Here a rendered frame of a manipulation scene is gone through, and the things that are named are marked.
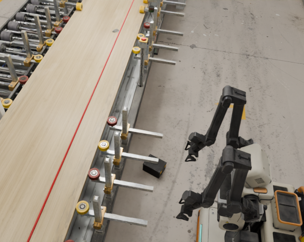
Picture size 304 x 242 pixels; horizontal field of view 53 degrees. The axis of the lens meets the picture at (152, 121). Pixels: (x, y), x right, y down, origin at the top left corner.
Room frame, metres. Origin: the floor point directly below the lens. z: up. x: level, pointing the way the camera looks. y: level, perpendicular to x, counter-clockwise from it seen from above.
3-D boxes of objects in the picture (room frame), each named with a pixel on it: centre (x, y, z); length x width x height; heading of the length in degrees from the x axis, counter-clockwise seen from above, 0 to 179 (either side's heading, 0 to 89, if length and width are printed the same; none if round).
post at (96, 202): (0.81, 0.26, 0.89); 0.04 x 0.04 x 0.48; 86
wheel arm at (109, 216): (0.84, 0.17, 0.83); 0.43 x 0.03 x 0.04; 86
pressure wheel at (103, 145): (1.35, 0.33, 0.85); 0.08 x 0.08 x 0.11
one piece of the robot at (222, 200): (1.03, -0.54, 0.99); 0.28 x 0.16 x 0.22; 176
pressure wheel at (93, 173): (1.10, 0.35, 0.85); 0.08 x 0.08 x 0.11
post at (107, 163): (1.06, 0.24, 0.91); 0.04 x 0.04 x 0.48; 86
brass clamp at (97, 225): (0.83, 0.26, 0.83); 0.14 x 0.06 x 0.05; 176
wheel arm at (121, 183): (1.09, 0.16, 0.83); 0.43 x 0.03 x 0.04; 86
